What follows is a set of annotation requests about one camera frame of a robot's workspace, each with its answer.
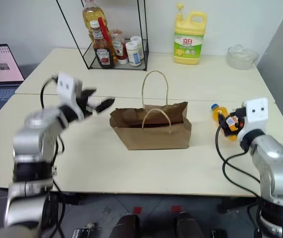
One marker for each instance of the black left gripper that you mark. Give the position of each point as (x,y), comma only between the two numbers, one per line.
(85,105)

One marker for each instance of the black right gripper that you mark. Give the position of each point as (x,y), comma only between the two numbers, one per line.
(238,120)

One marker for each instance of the orange juice bottle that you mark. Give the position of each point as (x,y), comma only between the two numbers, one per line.
(219,111)

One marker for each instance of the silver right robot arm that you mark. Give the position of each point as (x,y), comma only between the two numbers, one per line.
(272,153)

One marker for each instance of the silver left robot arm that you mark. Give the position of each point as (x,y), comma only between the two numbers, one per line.
(32,134)

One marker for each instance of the clear plastic bag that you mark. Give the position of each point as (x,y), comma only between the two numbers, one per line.
(241,58)

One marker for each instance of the Heinz glass ketchup bottle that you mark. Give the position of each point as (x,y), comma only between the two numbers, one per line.
(104,58)

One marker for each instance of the red Heinz squeeze ketchup bottle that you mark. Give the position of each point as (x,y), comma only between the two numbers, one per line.
(120,49)

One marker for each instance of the white seasoning jar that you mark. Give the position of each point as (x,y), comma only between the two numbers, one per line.
(133,57)
(137,41)

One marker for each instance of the cooking oil bottle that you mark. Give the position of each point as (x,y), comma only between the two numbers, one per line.
(91,19)

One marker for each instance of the yellow detergent bottle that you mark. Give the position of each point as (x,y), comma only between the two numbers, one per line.
(188,49)

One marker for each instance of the red tape square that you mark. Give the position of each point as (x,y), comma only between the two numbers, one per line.
(137,210)
(176,208)

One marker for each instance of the dark rounded shape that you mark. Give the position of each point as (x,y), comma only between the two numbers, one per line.
(129,226)
(189,225)

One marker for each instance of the small black metal device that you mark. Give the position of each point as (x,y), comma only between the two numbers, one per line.
(84,231)

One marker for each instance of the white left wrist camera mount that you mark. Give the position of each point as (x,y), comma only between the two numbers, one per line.
(68,96)

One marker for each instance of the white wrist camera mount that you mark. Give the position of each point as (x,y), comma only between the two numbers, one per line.
(257,116)
(68,96)

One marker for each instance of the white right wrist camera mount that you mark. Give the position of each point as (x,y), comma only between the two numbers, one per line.
(257,116)

